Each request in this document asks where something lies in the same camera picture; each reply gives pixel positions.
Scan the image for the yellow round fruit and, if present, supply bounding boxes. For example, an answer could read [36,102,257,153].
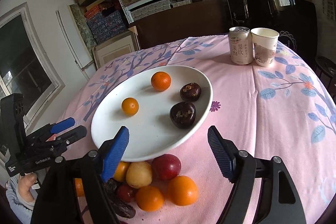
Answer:
[126,161,153,189]

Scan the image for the red plum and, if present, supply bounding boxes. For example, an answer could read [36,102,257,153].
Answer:
[151,154,182,181]

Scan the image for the left hand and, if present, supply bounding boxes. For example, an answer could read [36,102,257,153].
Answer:
[17,173,37,205]

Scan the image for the small orange behind finger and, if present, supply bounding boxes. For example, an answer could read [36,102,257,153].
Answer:
[113,161,130,182]

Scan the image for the small red fruit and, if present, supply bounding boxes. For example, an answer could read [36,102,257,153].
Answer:
[117,184,137,203]

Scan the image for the white oval plate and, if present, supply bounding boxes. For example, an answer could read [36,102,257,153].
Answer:
[91,65,213,162]

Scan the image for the dark chestnut in pile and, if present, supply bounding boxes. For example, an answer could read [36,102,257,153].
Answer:
[110,198,135,219]

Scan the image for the orange in pile front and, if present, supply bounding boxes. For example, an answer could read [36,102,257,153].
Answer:
[135,185,165,212]

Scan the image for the small orange on plate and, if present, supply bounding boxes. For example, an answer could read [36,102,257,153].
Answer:
[121,97,139,116]

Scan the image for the large orange in pile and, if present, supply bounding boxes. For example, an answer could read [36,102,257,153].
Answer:
[167,176,199,206]

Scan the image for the dark chestnut near plate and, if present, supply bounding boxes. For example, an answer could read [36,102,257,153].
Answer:
[170,102,196,129]

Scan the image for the dark chestnut plate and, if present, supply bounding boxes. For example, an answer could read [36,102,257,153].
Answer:
[170,102,196,129]
[179,83,202,102]

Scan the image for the dark chestnut far plate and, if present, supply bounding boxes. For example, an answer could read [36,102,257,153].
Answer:
[179,83,202,102]

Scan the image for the pink patterned tablecloth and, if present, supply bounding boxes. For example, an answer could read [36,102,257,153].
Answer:
[62,35,335,223]

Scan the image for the framed picture leaning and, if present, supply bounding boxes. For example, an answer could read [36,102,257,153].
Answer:
[92,30,139,69]

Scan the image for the larger orange on plate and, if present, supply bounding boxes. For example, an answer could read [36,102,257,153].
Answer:
[151,72,171,92]

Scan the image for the stacked blue fabric boxes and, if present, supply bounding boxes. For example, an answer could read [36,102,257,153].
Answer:
[84,2,127,44]

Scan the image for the white drink can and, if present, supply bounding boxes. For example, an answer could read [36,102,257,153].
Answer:
[228,27,253,65]

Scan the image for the white paper cup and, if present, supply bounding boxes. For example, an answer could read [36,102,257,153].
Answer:
[251,28,280,67]

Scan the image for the dark wooden cabinet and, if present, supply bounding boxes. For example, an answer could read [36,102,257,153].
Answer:
[129,0,232,49]

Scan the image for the black glossy panel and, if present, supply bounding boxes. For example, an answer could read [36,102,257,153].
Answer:
[227,0,318,67]

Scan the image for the window frame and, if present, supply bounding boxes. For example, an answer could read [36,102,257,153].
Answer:
[1,3,65,132]

